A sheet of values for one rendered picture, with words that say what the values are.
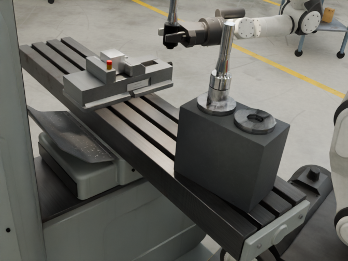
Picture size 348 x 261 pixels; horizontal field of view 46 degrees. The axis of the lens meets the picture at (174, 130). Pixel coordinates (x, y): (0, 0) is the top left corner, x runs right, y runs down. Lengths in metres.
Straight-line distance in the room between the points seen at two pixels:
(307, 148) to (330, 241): 1.55
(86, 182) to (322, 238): 0.80
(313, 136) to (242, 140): 2.30
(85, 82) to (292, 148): 1.93
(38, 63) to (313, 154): 1.98
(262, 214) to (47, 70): 0.92
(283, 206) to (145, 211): 0.59
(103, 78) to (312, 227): 0.86
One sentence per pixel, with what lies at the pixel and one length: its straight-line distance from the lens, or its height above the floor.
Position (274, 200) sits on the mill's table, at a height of 0.93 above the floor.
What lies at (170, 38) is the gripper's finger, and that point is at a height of 1.14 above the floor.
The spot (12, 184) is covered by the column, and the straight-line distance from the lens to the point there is 0.99.
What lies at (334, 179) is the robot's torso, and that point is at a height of 0.80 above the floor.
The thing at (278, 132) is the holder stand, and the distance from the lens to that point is 0.89.
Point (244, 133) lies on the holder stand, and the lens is 0.86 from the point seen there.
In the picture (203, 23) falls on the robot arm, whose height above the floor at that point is 1.16.
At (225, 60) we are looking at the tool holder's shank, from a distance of 0.88.
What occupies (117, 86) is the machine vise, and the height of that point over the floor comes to 0.98.
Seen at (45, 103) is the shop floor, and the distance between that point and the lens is 3.21.
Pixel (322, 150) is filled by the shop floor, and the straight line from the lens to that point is 3.00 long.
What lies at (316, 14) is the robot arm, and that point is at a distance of 1.48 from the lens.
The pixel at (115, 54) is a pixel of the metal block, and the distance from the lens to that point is 1.30.
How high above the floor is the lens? 1.57
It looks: 33 degrees down
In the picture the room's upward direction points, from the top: 6 degrees clockwise
